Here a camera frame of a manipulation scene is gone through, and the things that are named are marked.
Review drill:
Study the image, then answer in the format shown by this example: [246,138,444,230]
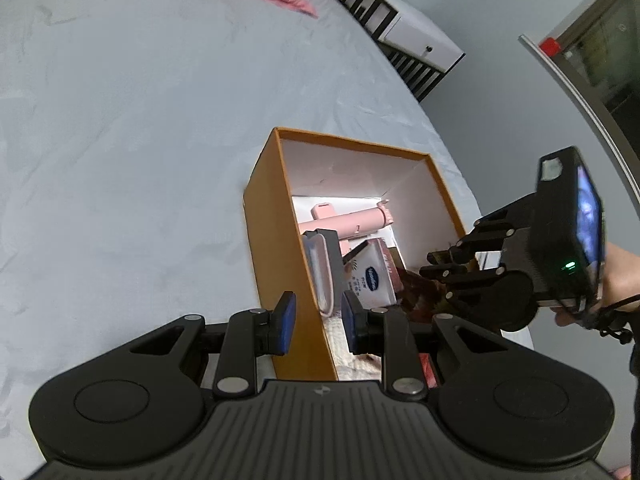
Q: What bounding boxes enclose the red feather cat toy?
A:
[397,244,482,326]

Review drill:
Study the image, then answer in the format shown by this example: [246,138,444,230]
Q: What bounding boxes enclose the white hand cream tube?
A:
[343,237,404,310]

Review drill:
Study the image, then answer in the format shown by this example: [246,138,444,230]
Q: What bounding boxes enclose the pink selfie stick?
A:
[299,200,394,240]

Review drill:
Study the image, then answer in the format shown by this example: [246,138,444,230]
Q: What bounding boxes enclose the crocheted white bunny doll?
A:
[323,316,382,382]

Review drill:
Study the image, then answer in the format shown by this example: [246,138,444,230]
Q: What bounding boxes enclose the dark grey notebook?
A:
[302,229,347,318]

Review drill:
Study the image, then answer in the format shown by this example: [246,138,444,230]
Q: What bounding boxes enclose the pink fluffy pouch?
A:
[303,233,335,318]

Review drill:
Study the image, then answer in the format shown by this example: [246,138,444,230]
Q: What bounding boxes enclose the person right hand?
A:
[552,242,640,332]

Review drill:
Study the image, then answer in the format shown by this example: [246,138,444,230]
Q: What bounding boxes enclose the orange cardboard box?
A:
[243,127,480,380]

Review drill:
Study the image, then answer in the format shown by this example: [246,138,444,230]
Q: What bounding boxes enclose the window sill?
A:
[518,35,639,209]

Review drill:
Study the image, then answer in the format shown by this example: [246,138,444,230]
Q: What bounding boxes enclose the white right nightstand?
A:
[342,0,465,102]

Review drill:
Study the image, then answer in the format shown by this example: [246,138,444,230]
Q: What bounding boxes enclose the red cup on sill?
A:
[539,37,563,58]

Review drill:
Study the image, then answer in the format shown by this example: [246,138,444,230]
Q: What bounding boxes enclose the grey bed sheet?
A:
[1,0,480,479]

